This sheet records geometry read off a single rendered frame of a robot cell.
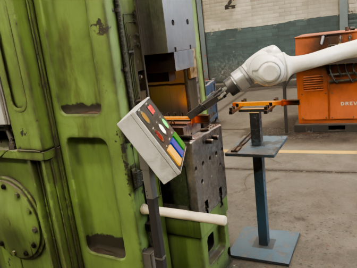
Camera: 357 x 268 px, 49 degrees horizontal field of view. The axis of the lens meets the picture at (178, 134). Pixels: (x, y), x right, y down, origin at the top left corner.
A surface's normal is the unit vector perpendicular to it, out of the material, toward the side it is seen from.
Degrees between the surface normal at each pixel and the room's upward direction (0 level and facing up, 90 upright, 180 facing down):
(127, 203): 90
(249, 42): 92
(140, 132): 90
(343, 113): 90
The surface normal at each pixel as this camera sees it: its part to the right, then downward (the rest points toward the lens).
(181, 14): 0.86, 0.02
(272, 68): -0.22, 0.29
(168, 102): -0.49, 0.27
